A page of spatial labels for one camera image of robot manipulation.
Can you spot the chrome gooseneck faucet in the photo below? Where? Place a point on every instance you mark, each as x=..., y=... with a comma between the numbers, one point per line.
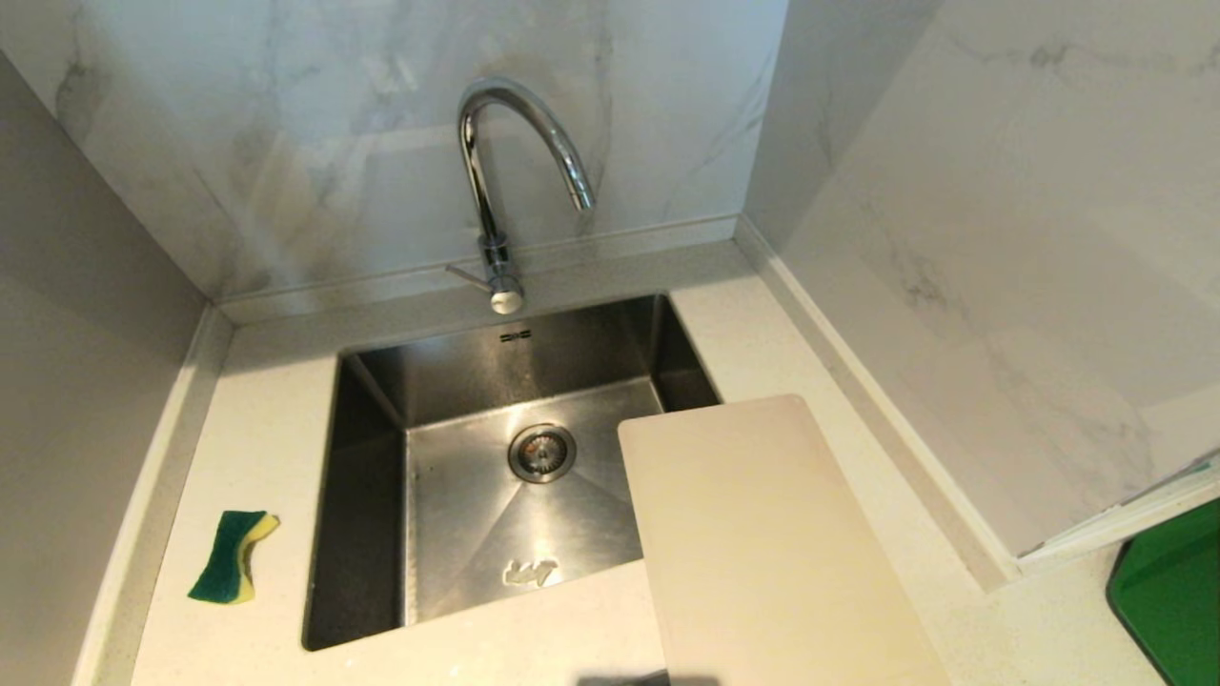
x=474, y=162

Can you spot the white plastic cutting board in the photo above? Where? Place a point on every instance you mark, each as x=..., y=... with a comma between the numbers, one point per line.
x=762, y=553

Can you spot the green plastic board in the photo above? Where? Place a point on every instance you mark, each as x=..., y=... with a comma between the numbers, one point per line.
x=1172, y=600

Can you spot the round metal sink drain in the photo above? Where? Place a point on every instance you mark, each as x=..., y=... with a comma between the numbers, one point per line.
x=541, y=453

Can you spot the stainless steel sink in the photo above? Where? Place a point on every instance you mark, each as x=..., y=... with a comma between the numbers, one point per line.
x=457, y=495

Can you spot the green and yellow sponge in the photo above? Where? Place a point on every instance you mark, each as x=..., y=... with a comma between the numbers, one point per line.
x=229, y=557

